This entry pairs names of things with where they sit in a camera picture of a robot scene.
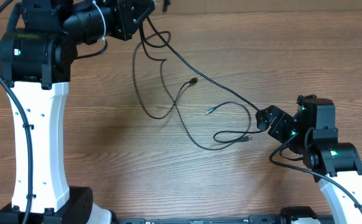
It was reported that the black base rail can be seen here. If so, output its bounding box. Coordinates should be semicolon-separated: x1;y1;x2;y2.
112;205;331;224

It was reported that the thick black usb cable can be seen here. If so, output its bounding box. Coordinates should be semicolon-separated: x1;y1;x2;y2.
132;17;261;152

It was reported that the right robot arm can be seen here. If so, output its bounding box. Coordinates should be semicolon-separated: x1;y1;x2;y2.
256;95;362;223

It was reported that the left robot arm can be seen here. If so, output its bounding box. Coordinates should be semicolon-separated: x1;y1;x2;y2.
0;0;155;223

